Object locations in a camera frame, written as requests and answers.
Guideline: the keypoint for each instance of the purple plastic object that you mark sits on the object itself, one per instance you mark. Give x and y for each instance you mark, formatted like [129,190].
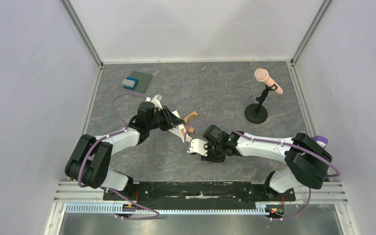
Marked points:
[320,140]

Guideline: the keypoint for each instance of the rectangular wooden block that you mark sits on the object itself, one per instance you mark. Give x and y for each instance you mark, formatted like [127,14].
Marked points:
[190,130]

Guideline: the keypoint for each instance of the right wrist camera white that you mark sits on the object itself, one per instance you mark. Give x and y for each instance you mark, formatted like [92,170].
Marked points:
[198,146]

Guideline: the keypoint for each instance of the black microphone stand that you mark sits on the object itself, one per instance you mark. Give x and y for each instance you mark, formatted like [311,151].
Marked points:
[256,113]

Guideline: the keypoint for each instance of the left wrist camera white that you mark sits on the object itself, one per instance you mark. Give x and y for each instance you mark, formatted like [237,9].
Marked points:
[156,100]

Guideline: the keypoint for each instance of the white remote control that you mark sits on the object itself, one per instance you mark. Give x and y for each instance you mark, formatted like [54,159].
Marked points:
[180,132]

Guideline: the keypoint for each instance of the grey lego baseplate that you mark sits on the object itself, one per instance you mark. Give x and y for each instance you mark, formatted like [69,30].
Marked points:
[144,80]

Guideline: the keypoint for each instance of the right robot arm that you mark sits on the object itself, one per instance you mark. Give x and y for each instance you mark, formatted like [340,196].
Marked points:
[306,158]

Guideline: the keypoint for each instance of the blue grey lego brick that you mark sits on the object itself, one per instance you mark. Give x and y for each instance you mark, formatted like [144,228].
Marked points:
[130,83]

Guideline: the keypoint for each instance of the pink microphone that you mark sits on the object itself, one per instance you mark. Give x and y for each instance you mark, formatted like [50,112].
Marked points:
[262,75]

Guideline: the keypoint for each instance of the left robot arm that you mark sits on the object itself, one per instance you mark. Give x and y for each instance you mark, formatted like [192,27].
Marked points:
[90,159]

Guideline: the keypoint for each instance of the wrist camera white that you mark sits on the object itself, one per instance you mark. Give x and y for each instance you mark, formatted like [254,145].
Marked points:
[156,100]
[198,146]

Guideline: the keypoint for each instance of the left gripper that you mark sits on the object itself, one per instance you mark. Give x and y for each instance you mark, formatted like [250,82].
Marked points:
[171,120]

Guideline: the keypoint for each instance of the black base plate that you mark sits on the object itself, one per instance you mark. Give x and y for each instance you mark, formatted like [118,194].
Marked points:
[202,195]

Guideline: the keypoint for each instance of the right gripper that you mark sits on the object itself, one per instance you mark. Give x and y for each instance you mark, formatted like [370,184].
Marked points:
[212,151]

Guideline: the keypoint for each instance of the arched wooden block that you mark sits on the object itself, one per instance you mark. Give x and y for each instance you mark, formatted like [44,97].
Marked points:
[193,114]

